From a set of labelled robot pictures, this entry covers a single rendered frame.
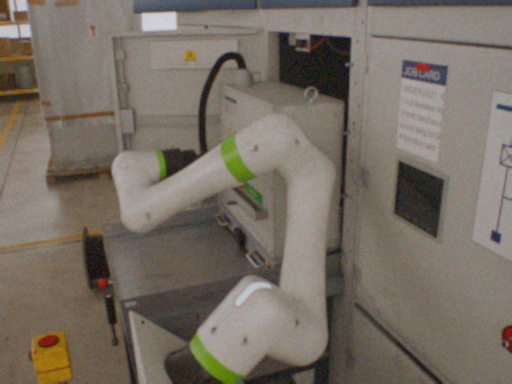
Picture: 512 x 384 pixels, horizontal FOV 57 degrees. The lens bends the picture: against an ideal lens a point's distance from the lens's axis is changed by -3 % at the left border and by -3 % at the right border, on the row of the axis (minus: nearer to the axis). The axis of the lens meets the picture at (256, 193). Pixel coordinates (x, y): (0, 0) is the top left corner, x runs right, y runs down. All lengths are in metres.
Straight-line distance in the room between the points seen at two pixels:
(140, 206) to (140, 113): 0.88
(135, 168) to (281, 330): 0.63
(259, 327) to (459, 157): 0.52
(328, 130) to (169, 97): 0.83
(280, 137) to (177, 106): 1.03
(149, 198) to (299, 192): 0.38
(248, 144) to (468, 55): 0.49
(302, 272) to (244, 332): 0.24
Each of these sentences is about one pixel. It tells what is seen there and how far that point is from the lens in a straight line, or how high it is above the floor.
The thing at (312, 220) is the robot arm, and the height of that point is 1.18.
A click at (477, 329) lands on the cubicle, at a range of 1.12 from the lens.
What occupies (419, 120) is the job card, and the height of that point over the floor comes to 1.41.
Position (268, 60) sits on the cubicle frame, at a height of 1.46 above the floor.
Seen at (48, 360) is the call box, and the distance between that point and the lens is 1.29.
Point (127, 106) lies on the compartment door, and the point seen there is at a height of 1.28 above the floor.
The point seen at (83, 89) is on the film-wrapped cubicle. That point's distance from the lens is 5.30.
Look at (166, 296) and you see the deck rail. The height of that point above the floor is 0.90.
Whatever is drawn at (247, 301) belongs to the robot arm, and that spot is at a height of 1.14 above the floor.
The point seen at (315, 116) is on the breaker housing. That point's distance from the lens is 1.41.
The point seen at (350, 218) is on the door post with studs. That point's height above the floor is 1.05.
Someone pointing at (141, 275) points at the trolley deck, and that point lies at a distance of 1.62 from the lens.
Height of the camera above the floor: 1.63
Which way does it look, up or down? 20 degrees down
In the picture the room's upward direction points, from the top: 1 degrees counter-clockwise
